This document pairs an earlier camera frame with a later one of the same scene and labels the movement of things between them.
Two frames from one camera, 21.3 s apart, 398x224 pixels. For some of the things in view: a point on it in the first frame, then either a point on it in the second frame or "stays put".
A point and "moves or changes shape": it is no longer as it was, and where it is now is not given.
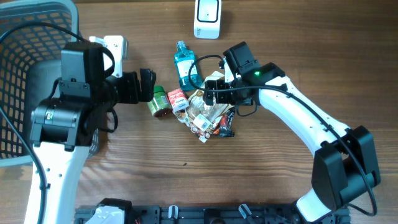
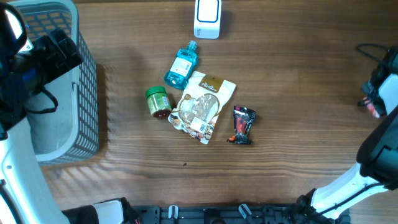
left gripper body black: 124,89 -> 45,61
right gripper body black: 236,97 -> 376,100
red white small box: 178,99 -> 372,109
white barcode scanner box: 208,19 stays put
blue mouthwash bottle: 185,59 moves or changes shape
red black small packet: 224,127 -> 244,118
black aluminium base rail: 213,215 stays put
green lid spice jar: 160,106 stays put
